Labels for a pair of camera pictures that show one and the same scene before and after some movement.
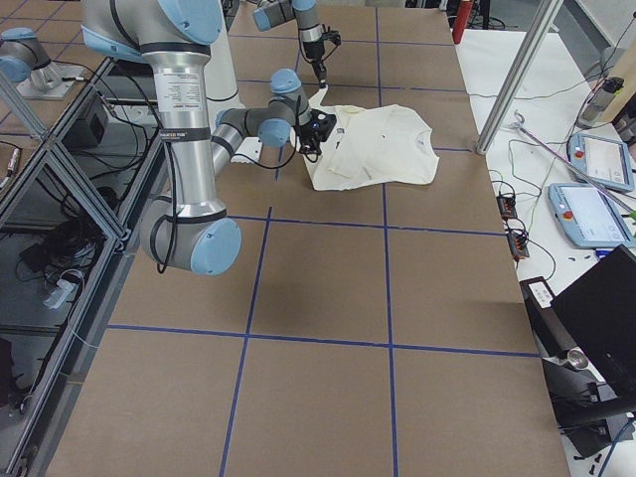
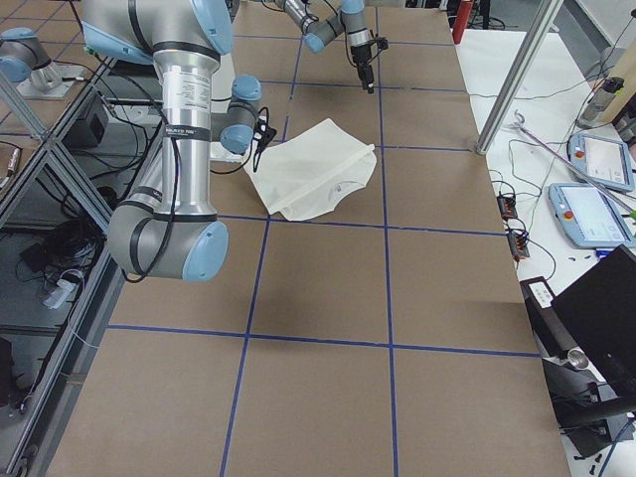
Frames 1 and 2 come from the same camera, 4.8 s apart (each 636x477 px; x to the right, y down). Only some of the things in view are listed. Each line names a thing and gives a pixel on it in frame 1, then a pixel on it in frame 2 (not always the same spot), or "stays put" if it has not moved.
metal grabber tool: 519,122 stays put
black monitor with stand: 593,388 stays put
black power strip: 507,207 stays put
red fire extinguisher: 463,12 stays put
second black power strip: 518,244 stays put
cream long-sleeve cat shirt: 383,143 → 308,175
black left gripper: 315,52 → 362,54
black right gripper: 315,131 → 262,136
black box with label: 549,326 stays put
